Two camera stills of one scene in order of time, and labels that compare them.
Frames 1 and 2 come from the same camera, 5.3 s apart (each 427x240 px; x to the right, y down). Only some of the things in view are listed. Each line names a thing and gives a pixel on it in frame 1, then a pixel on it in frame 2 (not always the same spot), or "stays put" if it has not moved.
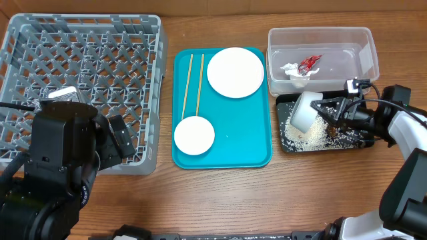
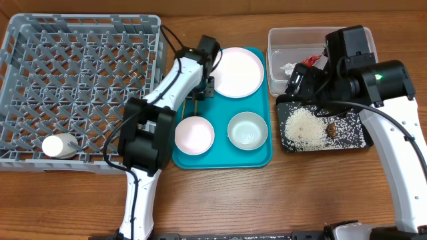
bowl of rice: [305, 110] to [247, 131]
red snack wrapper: [307, 65] stays put
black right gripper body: [360, 119] to [317, 87]
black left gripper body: [109, 152] to [205, 87]
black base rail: [129, 232] stays put
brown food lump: [332, 131] stays put
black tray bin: [317, 138] stays put
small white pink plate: [194, 135] stays put
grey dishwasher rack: [117, 61] stays put
